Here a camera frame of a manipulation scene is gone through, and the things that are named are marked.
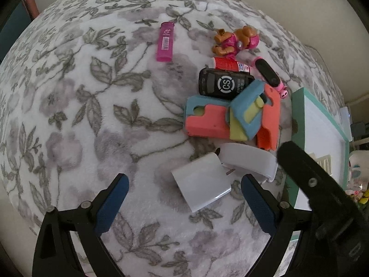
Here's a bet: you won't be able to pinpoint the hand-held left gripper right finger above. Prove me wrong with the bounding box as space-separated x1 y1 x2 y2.
241 174 312 277

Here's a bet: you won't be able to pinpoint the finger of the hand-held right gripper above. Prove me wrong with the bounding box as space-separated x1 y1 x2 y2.
277 140 356 226

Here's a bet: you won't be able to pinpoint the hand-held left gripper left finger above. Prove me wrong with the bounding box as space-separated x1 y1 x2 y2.
32 173 130 277

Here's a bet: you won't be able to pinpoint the white plastic case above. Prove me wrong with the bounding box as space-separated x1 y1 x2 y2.
218 142 279 183

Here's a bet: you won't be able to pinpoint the teal-edged white tray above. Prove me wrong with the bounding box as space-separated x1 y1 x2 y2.
288 88 351 241

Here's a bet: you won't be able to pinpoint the white charger adapter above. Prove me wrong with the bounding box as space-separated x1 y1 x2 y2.
171 153 232 213

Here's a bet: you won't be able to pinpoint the orange plastic toy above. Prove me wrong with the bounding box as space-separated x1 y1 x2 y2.
256 84 282 151

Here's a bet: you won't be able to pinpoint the colourful foam toy blocks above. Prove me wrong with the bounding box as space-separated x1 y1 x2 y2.
229 80 266 142

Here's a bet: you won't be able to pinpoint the coral and blue plastic toy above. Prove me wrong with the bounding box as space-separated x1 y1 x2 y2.
184 96 232 138

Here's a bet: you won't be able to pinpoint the pink smartwatch band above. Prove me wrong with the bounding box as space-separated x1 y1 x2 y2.
250 56 290 99

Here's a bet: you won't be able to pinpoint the black device with round logo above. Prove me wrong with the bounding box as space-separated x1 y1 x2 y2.
198 67 256 101

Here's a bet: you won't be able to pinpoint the red and white tube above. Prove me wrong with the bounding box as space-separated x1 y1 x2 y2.
210 57 251 74

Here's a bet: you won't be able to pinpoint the pink and brown toy dog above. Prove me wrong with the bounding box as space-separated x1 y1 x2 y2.
212 25 259 60

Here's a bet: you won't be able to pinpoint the pink lighter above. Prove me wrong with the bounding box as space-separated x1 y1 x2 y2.
156 21 175 62

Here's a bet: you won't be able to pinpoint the white ribbed plastic piece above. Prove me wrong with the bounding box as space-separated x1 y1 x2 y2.
313 154 333 177

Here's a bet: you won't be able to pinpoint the floral fleece blanket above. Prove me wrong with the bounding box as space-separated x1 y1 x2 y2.
0 0 346 277

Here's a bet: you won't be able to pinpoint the red-brown wooden strip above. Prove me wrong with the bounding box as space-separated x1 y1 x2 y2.
22 0 40 21

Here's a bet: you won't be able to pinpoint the thin white cable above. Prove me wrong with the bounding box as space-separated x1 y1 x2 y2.
305 44 341 87

